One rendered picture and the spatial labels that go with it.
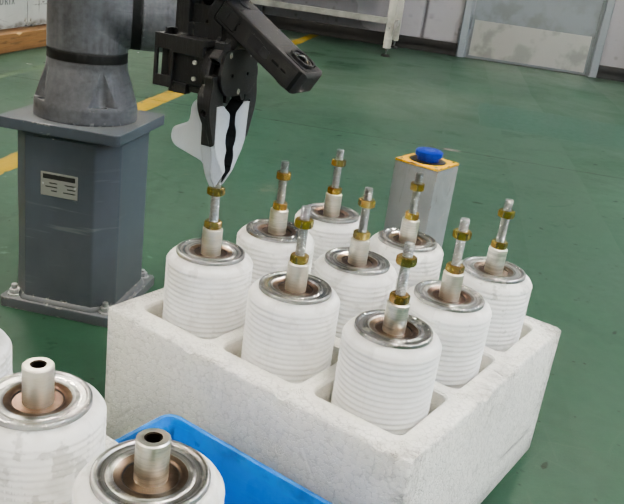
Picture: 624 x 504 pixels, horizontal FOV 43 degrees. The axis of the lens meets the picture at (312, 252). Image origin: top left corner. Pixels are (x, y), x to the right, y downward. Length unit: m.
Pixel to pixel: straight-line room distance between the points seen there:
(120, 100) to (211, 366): 0.52
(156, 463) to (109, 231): 0.74
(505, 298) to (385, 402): 0.25
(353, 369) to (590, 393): 0.63
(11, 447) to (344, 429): 0.30
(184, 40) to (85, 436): 0.40
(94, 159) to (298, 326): 0.51
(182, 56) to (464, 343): 0.41
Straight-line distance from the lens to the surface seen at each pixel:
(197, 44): 0.79
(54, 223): 1.23
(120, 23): 1.17
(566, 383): 1.30
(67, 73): 1.19
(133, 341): 0.88
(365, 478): 0.73
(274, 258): 0.92
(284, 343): 0.78
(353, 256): 0.89
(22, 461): 0.58
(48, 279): 1.27
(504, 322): 0.93
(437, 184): 1.13
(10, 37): 3.71
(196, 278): 0.84
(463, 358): 0.84
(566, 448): 1.14
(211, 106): 0.78
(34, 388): 0.59
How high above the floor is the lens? 0.57
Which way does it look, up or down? 21 degrees down
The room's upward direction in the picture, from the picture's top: 8 degrees clockwise
